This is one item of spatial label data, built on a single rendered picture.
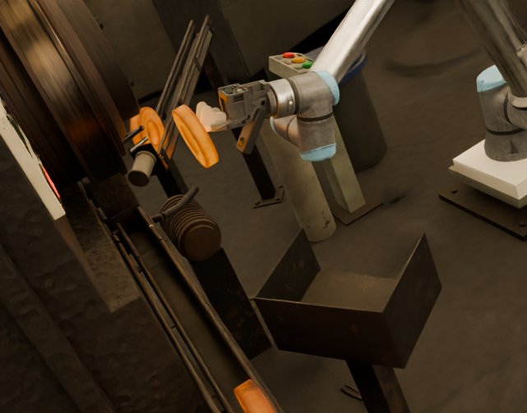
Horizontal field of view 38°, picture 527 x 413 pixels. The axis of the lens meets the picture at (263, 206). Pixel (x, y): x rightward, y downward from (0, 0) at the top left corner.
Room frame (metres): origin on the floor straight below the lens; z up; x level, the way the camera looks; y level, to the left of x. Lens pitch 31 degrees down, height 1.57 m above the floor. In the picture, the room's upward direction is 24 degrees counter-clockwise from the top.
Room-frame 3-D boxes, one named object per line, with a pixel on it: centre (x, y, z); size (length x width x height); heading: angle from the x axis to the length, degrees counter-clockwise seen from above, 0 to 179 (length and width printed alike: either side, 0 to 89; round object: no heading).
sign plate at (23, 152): (1.20, 0.31, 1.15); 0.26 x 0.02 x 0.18; 12
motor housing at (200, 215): (1.91, 0.22, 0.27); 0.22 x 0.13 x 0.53; 12
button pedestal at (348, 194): (2.37, -0.30, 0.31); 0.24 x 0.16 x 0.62; 12
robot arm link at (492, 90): (2.05, -0.82, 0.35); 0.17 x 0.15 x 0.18; 15
